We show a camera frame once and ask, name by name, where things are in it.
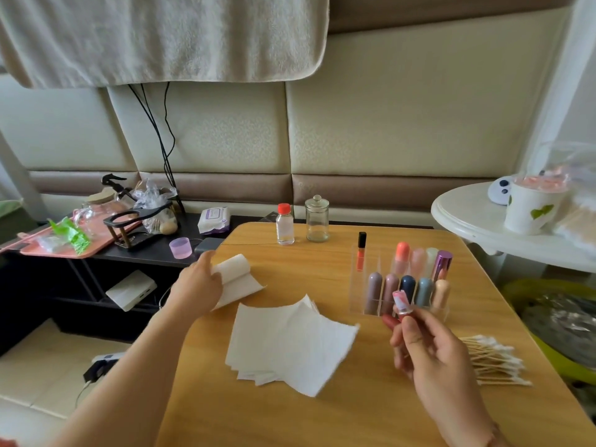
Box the person's left hand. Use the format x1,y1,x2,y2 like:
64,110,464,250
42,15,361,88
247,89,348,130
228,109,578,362
166,252,225,324

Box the person's right hand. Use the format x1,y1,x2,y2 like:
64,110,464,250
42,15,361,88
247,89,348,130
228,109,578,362
382,307,499,447

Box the white tissue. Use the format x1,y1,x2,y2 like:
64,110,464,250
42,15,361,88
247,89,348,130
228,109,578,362
209,254,266,311

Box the pile of cotton swabs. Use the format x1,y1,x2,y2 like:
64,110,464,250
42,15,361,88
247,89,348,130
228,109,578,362
458,333,534,387

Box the red lipstick pink tube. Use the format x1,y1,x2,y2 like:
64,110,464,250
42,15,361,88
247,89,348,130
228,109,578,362
391,290,413,319

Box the clear acrylic lipstick organizer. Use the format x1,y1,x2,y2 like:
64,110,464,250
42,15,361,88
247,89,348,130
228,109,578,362
356,230,454,317

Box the stack of white tissues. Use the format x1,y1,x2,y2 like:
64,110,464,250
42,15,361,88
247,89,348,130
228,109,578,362
225,295,359,399

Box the person's left forearm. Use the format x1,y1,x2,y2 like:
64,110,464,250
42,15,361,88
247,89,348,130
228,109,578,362
51,307,201,447

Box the small purple plastic cup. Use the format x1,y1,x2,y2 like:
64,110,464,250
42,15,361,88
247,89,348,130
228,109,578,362
169,237,193,261

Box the black low shelf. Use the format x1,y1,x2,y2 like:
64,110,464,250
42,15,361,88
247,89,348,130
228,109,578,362
0,211,276,359

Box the white power bank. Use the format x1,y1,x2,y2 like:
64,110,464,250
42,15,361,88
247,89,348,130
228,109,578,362
104,269,158,313

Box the wet wipes pack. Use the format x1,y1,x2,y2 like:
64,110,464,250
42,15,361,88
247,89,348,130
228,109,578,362
197,206,231,235

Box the crumpled clear plastic bag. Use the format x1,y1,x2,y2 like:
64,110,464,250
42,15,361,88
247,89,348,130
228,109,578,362
130,176,180,237

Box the clear bottle red cap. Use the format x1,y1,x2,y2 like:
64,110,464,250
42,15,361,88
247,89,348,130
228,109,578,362
276,202,296,246

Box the yellow-green bin with bag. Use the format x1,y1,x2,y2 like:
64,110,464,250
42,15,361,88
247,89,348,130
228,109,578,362
503,277,596,387

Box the black clip tool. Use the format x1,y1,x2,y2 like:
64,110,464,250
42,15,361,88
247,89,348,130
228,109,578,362
101,173,136,194

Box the jar with wooden lid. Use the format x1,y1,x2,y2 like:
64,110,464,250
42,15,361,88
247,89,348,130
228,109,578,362
74,187,117,229

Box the green plastic wrapper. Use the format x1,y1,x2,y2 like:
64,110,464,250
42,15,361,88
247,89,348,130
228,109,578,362
48,217,93,254

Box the glass jar with lid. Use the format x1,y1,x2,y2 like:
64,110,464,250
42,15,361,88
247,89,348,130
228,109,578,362
305,194,331,243

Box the white round side table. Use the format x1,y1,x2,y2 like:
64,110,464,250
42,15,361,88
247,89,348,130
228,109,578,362
430,181,596,274

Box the pink tray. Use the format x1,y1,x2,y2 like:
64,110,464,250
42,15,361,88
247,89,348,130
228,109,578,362
0,207,117,260

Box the white mug green leaf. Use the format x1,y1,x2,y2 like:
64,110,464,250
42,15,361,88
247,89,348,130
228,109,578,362
503,174,570,237

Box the white panda figure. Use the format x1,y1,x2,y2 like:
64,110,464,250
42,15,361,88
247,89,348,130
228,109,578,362
487,176,515,207

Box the beige padded backrest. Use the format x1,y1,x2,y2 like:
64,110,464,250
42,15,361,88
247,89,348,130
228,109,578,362
0,0,596,224

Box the black cables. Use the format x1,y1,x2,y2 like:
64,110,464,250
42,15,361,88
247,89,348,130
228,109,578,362
127,81,183,205

